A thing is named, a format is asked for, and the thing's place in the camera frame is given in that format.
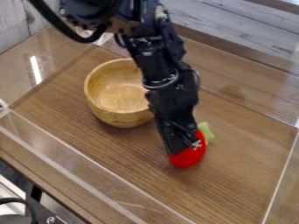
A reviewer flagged black table clamp bracket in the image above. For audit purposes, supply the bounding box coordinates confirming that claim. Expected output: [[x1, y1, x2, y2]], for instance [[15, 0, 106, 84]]
[[25, 184, 67, 224]]

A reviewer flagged black cable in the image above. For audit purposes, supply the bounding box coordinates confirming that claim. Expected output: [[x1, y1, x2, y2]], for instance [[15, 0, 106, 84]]
[[0, 198, 35, 224]]

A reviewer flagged red plush strawberry toy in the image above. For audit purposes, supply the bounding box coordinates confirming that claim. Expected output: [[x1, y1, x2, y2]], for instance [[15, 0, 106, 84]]
[[168, 122, 214, 168]]

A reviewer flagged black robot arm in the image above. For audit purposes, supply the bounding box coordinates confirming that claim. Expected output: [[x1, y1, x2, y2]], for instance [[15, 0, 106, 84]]
[[27, 0, 201, 156]]

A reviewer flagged clear acrylic tray wall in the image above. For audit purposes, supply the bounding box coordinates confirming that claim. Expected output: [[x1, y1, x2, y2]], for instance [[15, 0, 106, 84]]
[[0, 100, 194, 224]]

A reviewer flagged wooden bowl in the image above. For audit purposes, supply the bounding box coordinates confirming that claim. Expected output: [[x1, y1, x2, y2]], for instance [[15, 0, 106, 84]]
[[83, 58, 153, 128]]

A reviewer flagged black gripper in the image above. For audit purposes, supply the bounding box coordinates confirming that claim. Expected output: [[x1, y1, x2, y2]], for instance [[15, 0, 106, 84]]
[[143, 68, 201, 155]]

